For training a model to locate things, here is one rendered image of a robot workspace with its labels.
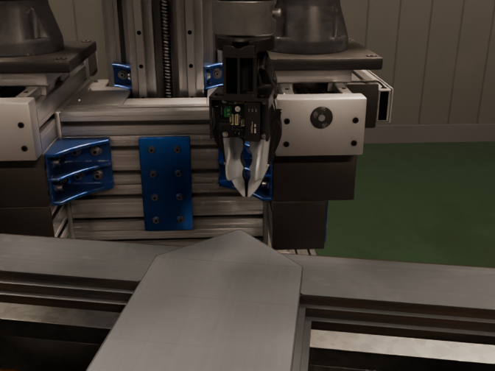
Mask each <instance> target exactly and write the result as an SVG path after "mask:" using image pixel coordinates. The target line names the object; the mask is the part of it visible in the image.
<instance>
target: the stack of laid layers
mask: <svg viewBox="0 0 495 371"><path fill-rule="evenodd" d="M139 283H140V282H130V281H120V280H102V279H92V278H74V277H64V276H55V275H37V274H27V273H18V272H0V303H15V304H24V305H41V306H49V307H58V308H75V309H83V310H92V311H109V312H117V313H122V311H123V309H124V307H125V306H126V305H127V302H128V301H129V299H130V297H131V296H132V294H133V292H134V291H135V289H136V287H137V285H138V284H139ZM311 329H312V330H320V331H336V332H346V333H362V334H370V335H380V336H396V337H404V338H414V339H430V340H438V341H447V342H463V343H472V344H481V345H495V311H491V310H482V309H472V308H454V307H444V306H435V305H417V304H407V303H389V302H379V301H370V300H352V299H343V298H333V297H315V296H306V295H302V294H300V300H299V306H298V318H297V325H296V332H295V344H294V350H293V357H292V369H291V371H308V366H309V347H310V337H311Z"/></svg>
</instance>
